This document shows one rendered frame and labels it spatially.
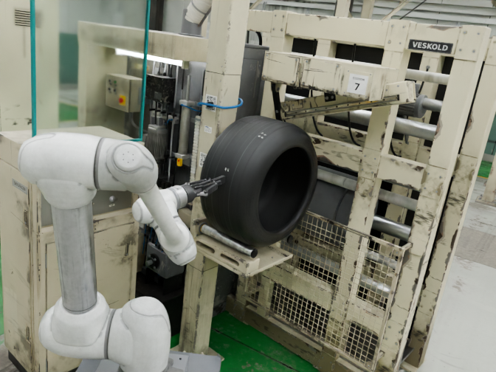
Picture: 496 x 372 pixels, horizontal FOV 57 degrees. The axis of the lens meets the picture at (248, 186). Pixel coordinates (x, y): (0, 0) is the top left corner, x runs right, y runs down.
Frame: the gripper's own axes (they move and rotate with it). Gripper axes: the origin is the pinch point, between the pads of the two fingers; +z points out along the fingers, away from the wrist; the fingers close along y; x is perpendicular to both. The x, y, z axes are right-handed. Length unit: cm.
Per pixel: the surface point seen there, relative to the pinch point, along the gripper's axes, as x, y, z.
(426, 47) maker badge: -52, -42, 90
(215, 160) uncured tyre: -5.2, 8.3, 6.3
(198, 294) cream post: 80, 28, 13
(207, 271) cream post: 67, 27, 19
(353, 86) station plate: -36, -27, 56
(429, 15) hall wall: -23, 283, 927
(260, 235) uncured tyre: 27.1, -12.3, 14.2
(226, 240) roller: 36.1, 6.4, 11.9
